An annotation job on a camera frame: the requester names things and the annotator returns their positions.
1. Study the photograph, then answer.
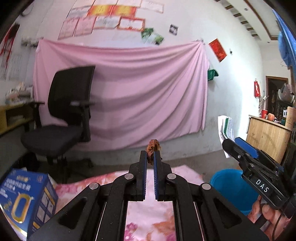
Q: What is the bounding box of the floral pink tablecloth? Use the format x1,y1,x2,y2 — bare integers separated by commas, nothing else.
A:
53,164,204,241

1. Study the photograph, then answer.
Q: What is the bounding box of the red cup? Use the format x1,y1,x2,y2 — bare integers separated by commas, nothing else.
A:
261,109,268,119

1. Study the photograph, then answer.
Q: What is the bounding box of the blue plastic bucket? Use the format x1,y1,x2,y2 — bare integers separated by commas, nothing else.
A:
210,169,259,216

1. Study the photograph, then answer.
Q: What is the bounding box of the right hand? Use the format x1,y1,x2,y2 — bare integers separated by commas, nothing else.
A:
247,196,291,240

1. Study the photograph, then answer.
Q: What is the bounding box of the wooden cabinet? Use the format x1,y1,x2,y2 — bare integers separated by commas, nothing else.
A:
246,115,292,164

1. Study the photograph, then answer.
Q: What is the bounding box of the green hanging dustpan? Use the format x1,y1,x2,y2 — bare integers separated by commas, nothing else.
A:
207,69,219,81

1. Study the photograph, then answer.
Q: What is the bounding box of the green white leaflet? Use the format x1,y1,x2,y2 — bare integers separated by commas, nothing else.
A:
218,115,234,144

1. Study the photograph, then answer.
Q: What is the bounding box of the red framed certificate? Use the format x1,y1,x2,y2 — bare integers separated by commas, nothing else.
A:
117,17,145,32

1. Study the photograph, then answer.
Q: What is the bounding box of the black office chair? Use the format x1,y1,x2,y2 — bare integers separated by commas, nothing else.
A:
21,65,95,162

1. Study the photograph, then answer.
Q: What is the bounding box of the blue dotted curtain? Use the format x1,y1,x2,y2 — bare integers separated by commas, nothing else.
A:
273,9,295,78

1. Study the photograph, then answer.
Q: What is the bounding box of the pink hanging sheet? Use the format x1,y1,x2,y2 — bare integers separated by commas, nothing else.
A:
33,40,209,151

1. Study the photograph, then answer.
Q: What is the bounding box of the brown fruit peel scrap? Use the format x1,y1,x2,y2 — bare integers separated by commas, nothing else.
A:
146,139,161,166

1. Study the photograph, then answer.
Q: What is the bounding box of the stack of papers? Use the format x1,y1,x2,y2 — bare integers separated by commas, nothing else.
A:
5,82,34,105

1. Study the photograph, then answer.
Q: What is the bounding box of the blue product box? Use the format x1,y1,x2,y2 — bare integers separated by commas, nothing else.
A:
1,169,58,240

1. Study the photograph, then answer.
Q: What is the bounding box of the wooden low shelf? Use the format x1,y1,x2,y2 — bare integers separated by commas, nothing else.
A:
0,103,34,137

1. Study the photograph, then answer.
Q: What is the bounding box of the red wall ornament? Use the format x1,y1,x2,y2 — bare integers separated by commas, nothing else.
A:
254,79,260,98

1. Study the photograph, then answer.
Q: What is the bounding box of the red diamond wall poster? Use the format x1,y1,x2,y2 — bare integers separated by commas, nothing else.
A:
209,39,227,62

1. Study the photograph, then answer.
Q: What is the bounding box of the red hanging tassel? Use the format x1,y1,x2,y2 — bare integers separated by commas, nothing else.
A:
1,23,20,69

